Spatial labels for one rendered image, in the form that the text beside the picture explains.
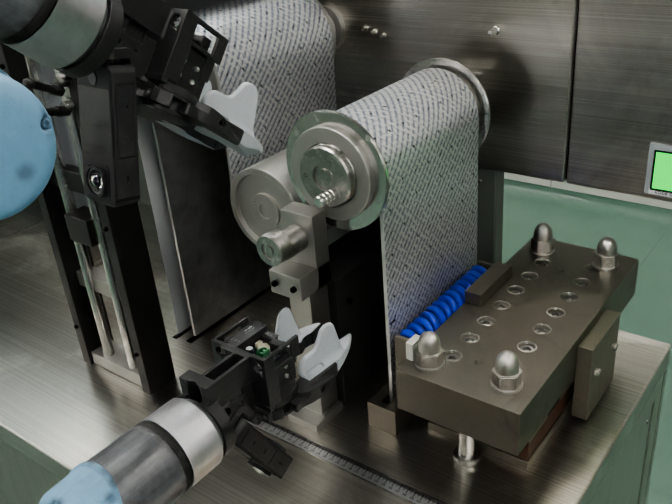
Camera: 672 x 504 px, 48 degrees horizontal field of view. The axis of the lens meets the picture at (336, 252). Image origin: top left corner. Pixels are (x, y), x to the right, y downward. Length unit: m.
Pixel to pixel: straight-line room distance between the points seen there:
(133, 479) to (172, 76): 0.33
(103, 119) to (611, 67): 0.67
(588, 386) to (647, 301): 2.08
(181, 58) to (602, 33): 0.59
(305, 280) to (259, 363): 0.20
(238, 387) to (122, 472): 0.14
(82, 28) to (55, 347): 0.83
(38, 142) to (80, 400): 0.82
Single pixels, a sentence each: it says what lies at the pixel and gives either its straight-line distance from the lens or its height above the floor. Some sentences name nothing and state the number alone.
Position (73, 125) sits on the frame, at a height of 1.30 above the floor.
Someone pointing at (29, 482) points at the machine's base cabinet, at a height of 0.74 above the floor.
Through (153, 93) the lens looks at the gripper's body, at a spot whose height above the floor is 1.42.
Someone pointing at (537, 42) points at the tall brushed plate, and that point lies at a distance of 1.08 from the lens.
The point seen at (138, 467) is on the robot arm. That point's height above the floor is 1.14.
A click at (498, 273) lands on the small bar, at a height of 1.05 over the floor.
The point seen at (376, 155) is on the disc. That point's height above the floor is 1.28.
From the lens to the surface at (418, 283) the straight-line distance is 0.99.
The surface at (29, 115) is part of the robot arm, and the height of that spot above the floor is 1.48.
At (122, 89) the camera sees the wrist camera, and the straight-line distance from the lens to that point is 0.61.
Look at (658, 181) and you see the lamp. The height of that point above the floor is 1.17.
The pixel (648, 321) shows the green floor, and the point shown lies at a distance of 2.96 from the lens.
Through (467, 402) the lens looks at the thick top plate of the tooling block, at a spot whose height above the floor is 1.02.
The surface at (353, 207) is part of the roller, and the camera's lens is 0.87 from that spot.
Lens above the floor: 1.58
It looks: 28 degrees down
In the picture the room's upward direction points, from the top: 5 degrees counter-clockwise
